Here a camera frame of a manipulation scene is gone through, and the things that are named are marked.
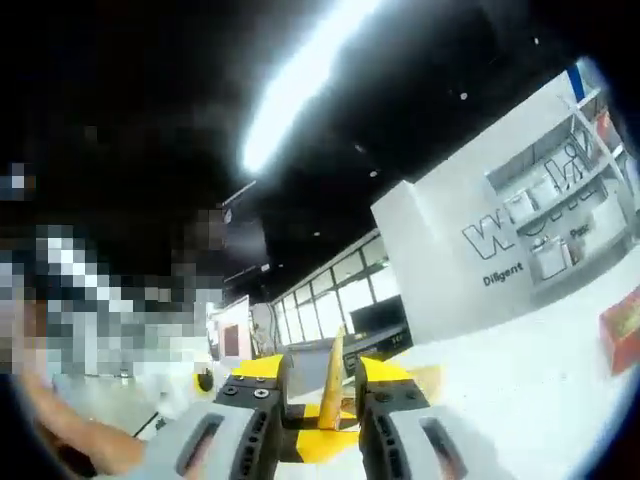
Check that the black monitor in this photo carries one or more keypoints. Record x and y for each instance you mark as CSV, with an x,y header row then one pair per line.
x,y
377,315

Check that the grey metal shelf rack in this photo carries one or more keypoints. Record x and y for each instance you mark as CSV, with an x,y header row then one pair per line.
x,y
575,200

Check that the dark ceiling screen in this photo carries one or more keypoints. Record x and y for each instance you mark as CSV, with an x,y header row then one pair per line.
x,y
245,235

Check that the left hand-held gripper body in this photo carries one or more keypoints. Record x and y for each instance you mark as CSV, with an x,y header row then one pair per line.
x,y
175,400

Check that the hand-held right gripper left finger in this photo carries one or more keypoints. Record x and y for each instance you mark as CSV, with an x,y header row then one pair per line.
x,y
235,425

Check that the black counter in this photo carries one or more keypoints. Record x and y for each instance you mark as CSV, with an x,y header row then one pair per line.
x,y
390,345

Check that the red cardboard box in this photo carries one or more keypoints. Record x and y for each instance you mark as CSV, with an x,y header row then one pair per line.
x,y
620,340

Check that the yellow coffee pouch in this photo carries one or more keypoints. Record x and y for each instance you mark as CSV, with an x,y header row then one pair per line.
x,y
332,390

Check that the large white storage bin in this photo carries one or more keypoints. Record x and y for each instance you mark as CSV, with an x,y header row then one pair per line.
x,y
550,260

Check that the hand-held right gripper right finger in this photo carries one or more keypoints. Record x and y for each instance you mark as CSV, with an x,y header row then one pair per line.
x,y
405,440

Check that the yellow pallet-shaped tray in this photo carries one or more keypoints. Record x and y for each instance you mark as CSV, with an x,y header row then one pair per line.
x,y
430,382

